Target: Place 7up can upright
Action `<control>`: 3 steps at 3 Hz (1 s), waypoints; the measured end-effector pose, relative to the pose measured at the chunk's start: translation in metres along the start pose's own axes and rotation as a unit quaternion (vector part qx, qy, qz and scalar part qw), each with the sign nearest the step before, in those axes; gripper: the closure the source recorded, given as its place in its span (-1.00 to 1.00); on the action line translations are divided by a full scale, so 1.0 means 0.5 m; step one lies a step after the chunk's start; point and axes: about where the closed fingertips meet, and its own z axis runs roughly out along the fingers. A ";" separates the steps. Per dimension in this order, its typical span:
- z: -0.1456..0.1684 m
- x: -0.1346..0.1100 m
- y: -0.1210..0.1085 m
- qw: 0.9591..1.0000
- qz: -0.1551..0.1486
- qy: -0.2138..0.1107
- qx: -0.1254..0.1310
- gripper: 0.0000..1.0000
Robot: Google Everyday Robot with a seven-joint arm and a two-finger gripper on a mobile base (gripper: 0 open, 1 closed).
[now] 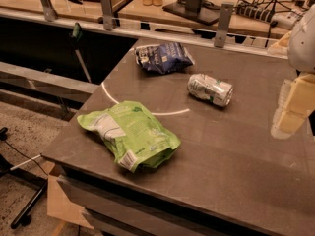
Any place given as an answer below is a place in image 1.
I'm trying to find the middle metal bracket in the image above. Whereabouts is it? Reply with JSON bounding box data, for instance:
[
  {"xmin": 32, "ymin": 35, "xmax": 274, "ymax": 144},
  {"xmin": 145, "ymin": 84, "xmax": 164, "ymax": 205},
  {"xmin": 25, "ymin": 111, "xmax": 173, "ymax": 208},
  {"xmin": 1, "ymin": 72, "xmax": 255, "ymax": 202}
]
[{"xmin": 100, "ymin": 0, "xmax": 115, "ymax": 30}]

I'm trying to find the left metal bracket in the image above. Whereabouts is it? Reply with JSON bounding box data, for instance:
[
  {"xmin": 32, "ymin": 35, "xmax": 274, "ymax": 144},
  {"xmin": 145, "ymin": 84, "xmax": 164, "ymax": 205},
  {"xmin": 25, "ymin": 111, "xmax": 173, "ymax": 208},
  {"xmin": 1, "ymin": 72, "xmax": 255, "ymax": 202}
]
[{"xmin": 40, "ymin": 0, "xmax": 57, "ymax": 22}]

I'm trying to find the black monitor stand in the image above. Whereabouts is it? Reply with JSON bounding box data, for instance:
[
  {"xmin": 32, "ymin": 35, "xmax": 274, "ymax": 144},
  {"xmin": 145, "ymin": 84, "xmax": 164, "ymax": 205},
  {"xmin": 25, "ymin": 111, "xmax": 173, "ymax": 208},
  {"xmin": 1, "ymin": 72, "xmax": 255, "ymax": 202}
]
[{"xmin": 162, "ymin": 0, "xmax": 221, "ymax": 26}]

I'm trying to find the green handled stick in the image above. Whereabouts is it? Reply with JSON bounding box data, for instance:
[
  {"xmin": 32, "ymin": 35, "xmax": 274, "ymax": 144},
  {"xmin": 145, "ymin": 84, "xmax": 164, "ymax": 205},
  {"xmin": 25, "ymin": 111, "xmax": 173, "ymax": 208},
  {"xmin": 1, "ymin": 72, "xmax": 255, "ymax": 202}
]
[{"xmin": 71, "ymin": 22, "xmax": 93, "ymax": 84}]

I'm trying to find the silver green 7up can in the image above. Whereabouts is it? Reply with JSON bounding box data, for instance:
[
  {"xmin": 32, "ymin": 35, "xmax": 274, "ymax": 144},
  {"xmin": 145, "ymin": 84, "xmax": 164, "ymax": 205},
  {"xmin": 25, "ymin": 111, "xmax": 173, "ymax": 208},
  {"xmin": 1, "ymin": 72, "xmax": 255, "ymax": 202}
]
[{"xmin": 187, "ymin": 74, "xmax": 233, "ymax": 107}]

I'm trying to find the metal bracket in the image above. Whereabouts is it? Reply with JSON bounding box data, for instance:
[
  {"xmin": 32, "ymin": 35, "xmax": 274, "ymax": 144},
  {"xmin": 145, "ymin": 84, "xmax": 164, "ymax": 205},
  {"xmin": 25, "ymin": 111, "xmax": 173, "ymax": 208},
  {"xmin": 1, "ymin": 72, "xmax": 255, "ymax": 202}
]
[
  {"xmin": 100, "ymin": 0, "xmax": 115, "ymax": 30},
  {"xmin": 214, "ymin": 2, "xmax": 234, "ymax": 48},
  {"xmin": 40, "ymin": 0, "xmax": 57, "ymax": 22}
]

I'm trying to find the white power adapter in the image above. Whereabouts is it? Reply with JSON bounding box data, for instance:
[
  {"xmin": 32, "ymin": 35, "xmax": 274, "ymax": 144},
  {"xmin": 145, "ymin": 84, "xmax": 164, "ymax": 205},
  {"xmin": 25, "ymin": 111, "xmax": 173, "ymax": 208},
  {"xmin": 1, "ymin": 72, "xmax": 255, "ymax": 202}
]
[{"xmin": 271, "ymin": 11, "xmax": 302, "ymax": 30}]

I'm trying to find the black chair base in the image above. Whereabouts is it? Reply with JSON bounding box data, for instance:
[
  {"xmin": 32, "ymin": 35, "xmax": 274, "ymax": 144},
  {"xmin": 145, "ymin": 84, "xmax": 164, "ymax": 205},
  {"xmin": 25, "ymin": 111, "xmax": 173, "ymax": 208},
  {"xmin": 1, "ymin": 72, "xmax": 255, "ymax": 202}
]
[{"xmin": 0, "ymin": 127, "xmax": 47, "ymax": 236}]

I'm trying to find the dark blue chip bag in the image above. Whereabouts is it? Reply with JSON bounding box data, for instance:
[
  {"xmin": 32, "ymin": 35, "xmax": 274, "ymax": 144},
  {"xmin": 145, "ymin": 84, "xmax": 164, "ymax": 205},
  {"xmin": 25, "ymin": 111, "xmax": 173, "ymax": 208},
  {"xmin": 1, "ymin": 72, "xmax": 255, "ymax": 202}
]
[{"xmin": 135, "ymin": 42, "xmax": 195, "ymax": 75}]

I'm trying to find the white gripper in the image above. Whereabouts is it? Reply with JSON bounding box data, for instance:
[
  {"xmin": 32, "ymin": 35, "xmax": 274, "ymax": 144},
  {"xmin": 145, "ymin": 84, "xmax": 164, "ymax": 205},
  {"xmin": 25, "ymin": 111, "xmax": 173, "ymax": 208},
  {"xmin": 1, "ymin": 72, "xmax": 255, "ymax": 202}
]
[{"xmin": 267, "ymin": 5, "xmax": 315, "ymax": 139}]

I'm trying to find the black power strip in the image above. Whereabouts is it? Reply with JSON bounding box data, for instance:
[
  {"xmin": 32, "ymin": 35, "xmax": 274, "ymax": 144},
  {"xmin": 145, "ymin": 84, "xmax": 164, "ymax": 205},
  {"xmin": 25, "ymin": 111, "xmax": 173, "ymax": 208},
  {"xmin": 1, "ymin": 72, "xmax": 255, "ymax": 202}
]
[{"xmin": 236, "ymin": 3, "xmax": 275, "ymax": 23}]

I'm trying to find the metal rail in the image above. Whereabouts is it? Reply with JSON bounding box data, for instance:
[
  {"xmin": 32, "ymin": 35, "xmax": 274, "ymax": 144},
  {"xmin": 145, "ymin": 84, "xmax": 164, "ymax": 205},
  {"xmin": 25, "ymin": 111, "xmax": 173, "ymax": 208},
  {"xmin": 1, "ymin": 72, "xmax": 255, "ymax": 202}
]
[{"xmin": 0, "ymin": 8, "xmax": 287, "ymax": 59}]

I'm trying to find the green snack bag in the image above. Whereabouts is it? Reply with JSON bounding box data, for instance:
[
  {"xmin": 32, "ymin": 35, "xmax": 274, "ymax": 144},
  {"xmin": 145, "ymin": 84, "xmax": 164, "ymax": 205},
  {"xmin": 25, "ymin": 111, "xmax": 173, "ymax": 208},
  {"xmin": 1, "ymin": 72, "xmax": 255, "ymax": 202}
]
[{"xmin": 77, "ymin": 101, "xmax": 181, "ymax": 172}]

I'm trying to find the right metal bracket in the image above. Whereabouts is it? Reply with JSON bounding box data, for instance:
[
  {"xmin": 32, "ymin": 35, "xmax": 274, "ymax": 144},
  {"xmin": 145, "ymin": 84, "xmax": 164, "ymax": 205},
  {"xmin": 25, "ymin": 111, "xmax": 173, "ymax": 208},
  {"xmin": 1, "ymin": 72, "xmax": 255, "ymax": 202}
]
[{"xmin": 214, "ymin": 2, "xmax": 234, "ymax": 48}]

